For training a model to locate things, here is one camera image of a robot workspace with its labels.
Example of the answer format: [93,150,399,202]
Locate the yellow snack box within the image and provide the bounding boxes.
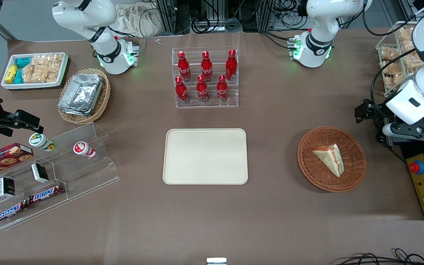
[5,64,19,84]

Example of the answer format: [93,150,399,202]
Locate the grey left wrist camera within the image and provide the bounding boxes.
[382,110,424,144]

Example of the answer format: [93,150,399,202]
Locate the clear acrylic stepped shelf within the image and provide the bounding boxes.
[0,122,121,231]

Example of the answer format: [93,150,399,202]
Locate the white wire bread rack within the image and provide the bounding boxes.
[375,21,424,98]

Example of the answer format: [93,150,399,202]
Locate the stacked aluminium foil trays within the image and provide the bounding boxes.
[58,73,104,117]

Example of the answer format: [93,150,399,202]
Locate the Snickers chocolate bar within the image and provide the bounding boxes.
[29,183,66,205]
[0,201,31,225]

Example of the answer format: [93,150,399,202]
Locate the crumpled white cloth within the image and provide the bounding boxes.
[116,3,165,38]

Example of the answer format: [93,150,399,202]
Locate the black floor cables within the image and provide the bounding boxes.
[334,248,424,265]

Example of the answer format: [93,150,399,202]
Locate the triangular sandwich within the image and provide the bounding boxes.
[312,144,345,178]

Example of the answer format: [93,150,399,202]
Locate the green lid yogurt bottle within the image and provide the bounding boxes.
[28,133,57,152]

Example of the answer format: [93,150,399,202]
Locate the packed bread in bag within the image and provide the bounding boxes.
[403,51,424,71]
[380,47,400,61]
[383,63,404,86]
[397,27,415,42]

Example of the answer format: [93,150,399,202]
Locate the round brown wicker basket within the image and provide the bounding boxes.
[297,127,367,193]

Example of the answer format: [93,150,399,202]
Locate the red plaid cookie box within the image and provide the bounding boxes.
[0,143,34,181]

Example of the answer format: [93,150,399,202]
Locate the oval light wicker basket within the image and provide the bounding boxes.
[57,68,112,126]

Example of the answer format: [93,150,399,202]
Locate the clear bag of rice crackers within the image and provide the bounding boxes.
[22,54,64,84]

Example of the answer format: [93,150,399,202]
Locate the aluminium frame with cables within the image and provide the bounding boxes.
[155,0,308,34]

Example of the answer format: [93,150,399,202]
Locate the white rectangular snack tray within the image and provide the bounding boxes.
[1,52,69,90]

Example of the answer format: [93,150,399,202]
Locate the cream plastic serving tray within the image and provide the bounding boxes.
[163,128,249,185]

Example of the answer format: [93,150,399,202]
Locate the red cola bottle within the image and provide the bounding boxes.
[225,49,238,81]
[175,76,190,104]
[196,75,210,103]
[216,74,229,102]
[177,51,192,82]
[201,51,214,82]

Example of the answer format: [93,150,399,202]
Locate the small black carton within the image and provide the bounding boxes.
[0,177,16,199]
[31,163,50,184]

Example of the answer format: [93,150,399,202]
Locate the clear acrylic bottle rack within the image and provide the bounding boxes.
[172,46,239,109]

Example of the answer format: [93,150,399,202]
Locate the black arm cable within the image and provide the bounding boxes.
[370,47,424,112]

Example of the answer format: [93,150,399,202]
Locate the red lid yogurt bottle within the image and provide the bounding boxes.
[73,141,97,160]

